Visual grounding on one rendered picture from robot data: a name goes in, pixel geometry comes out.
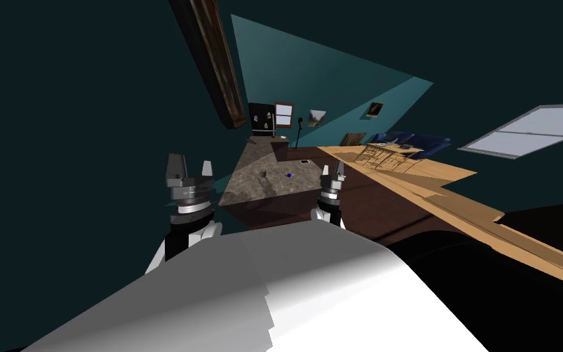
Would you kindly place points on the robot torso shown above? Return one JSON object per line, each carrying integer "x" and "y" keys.
{"x": 271, "y": 293}

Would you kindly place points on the large white framed window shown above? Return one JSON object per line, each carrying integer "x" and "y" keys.
{"x": 530, "y": 132}

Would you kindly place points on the brown wooden crate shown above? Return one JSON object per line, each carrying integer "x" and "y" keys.
{"x": 355, "y": 139}

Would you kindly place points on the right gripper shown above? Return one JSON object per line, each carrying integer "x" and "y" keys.
{"x": 331, "y": 185}

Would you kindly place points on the wooden dining table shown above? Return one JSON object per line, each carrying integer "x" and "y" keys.
{"x": 389, "y": 152}

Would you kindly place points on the brown framed picture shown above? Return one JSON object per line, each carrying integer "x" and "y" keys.
{"x": 375, "y": 109}

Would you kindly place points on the black refrigerator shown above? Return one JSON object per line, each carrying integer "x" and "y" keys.
{"x": 261, "y": 120}

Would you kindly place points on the blue sofa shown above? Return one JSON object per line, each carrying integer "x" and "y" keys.
{"x": 423, "y": 142}

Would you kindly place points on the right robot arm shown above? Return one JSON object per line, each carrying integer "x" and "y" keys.
{"x": 457, "y": 293}

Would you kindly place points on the black floor lamp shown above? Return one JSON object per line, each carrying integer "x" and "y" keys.
{"x": 299, "y": 131}

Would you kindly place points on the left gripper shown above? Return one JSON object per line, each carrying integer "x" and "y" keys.
{"x": 188, "y": 188}

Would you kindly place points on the grey landscape picture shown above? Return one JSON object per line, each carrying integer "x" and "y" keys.
{"x": 316, "y": 118}

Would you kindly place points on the long dark framed picture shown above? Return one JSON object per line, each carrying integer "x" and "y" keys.
{"x": 215, "y": 63}

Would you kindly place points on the small brown framed window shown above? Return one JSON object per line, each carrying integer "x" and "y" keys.
{"x": 284, "y": 115}

